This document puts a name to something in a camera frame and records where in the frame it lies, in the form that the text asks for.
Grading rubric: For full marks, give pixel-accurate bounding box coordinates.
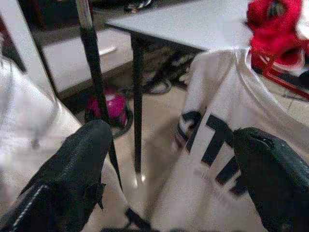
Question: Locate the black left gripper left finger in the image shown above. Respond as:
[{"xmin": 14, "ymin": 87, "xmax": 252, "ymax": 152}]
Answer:
[{"xmin": 0, "ymin": 119, "xmax": 113, "ymax": 232}]

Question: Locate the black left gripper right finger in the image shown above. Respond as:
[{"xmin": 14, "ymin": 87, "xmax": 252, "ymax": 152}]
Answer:
[{"xmin": 233, "ymin": 127, "xmax": 309, "ymax": 232}]

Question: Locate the red plastic hanger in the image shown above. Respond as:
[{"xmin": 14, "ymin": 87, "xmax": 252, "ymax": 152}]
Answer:
[{"xmin": 251, "ymin": 47, "xmax": 309, "ymax": 102}]

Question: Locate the red polo shirt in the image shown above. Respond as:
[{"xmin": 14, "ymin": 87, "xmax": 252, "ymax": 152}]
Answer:
[{"xmin": 245, "ymin": 0, "xmax": 309, "ymax": 72}]

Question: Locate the white stitched jacket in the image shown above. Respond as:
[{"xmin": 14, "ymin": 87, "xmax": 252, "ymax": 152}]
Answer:
[{"xmin": 0, "ymin": 54, "xmax": 132, "ymax": 232}]

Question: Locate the white shirt black print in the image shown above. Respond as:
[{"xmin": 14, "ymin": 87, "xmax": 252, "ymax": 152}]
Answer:
[{"xmin": 154, "ymin": 47, "xmax": 309, "ymax": 232}]

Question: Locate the black table leg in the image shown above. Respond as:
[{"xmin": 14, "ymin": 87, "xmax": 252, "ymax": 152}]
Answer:
[{"xmin": 130, "ymin": 32, "xmax": 145, "ymax": 174}]

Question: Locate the white low cabinet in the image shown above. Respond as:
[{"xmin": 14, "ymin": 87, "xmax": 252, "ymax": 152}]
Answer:
[{"xmin": 40, "ymin": 30, "xmax": 133, "ymax": 99}]

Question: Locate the black clothes rack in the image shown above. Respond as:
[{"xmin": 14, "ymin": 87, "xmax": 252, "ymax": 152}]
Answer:
[{"xmin": 76, "ymin": 0, "xmax": 124, "ymax": 193}]

